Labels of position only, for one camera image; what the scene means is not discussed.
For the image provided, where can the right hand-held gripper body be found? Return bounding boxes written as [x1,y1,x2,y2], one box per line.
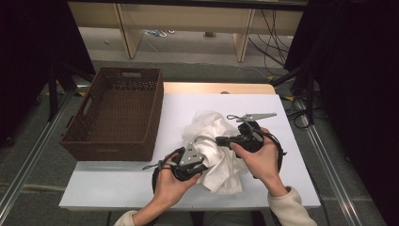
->
[226,112,278,154]

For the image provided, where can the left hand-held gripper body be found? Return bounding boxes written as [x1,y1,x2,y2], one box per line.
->
[171,142,209,182]

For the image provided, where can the white garment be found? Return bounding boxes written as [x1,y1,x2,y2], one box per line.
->
[194,137,250,195]

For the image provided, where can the brown woven basket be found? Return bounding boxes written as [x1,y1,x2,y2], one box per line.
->
[59,66,165,163]

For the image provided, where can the person's right hand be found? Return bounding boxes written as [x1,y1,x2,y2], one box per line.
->
[230,126,288,198]

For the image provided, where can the person's left hand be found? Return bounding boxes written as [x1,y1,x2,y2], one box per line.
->
[153,161,201,209]

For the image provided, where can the light wooden table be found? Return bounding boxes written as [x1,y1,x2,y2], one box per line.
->
[163,82,277,95]

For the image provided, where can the black tripod stand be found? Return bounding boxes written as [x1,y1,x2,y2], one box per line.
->
[271,60,318,126]

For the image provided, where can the person's grey pants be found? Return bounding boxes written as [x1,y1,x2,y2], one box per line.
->
[156,210,256,226]

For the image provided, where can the black curtain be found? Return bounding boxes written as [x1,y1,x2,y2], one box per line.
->
[283,0,399,226]
[0,0,95,147]

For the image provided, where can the beige wooden shelf unit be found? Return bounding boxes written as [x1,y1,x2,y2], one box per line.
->
[67,0,308,63]

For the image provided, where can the black metal stand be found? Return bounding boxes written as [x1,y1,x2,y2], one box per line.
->
[46,59,95,121]

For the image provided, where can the right hand-held gripper cable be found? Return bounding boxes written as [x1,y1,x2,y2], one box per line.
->
[260,129,287,180]

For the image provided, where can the black floor cables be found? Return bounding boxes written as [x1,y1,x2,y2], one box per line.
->
[281,93,328,130]

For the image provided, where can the metal floor rail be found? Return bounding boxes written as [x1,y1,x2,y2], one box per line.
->
[0,90,76,216]
[295,97,366,226]

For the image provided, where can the black hanging cable bundle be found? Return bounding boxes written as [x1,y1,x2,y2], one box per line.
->
[247,8,291,69]

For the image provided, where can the blue and white cord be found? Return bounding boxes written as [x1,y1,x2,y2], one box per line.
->
[143,28,168,38]

